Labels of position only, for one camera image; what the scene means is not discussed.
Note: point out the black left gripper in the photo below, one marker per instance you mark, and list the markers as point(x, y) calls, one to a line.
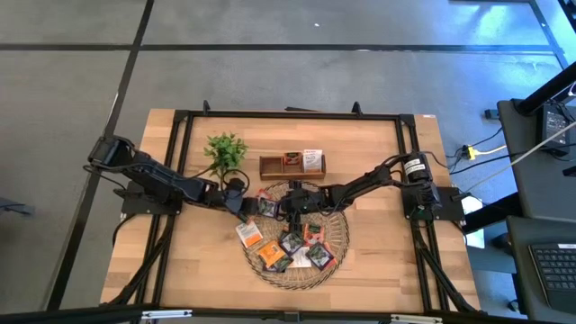
point(236, 198)

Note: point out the black power adapter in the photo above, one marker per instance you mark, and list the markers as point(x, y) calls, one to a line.
point(554, 128)

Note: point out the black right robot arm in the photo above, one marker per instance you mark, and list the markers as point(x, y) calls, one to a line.
point(360, 182)

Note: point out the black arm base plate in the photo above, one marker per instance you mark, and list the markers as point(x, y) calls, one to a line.
point(130, 208)
point(454, 204)

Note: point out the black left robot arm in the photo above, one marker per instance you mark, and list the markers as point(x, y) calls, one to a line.
point(157, 173)

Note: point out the round woven straw placemat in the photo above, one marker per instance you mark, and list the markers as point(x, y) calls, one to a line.
point(335, 229)

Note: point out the grey chair base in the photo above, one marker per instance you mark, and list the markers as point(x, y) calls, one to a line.
point(13, 208)

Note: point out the small black floor object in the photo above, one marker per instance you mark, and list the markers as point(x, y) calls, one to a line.
point(491, 114)

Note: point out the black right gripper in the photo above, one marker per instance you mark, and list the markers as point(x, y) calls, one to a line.
point(299, 200)

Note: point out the black metal pole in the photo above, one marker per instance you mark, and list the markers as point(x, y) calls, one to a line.
point(544, 92)

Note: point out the white floor object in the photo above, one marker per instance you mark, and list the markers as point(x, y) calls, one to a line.
point(476, 236)

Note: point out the black rig crossbar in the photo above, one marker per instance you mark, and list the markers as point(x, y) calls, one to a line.
point(67, 315)

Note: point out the white table label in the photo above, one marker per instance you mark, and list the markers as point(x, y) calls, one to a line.
point(428, 116)

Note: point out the small black camera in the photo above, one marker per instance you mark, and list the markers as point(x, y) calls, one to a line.
point(291, 316)

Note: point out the green plant in white pot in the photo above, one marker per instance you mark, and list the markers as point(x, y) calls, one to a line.
point(225, 153)

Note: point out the black desk leg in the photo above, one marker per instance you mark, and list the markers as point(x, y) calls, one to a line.
point(495, 211)

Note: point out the grey desk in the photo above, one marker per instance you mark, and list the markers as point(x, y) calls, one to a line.
point(522, 279)
point(531, 189)

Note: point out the silver bracket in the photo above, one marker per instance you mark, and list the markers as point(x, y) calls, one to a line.
point(416, 319)
point(166, 314)

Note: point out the black keyboard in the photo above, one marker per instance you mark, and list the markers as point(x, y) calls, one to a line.
point(558, 274)

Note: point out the wooden tea organizer box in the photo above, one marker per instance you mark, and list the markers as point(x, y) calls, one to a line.
point(270, 167)

